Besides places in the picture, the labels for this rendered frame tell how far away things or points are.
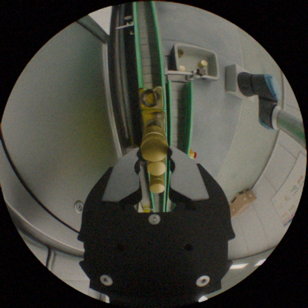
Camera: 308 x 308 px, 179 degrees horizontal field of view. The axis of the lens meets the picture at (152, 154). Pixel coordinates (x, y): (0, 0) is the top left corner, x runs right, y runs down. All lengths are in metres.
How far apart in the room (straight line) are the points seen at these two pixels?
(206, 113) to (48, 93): 0.65
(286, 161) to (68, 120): 3.86
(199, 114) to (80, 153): 0.58
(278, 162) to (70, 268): 3.96
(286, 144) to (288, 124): 3.24
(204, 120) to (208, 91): 0.18
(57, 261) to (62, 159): 0.15
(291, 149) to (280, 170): 0.73
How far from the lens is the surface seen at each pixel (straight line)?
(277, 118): 0.53
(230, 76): 0.70
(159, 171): 0.18
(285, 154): 3.75
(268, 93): 0.56
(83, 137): 0.19
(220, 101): 0.68
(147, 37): 0.52
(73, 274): 0.22
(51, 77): 0.17
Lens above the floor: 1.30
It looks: 58 degrees down
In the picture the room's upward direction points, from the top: 179 degrees counter-clockwise
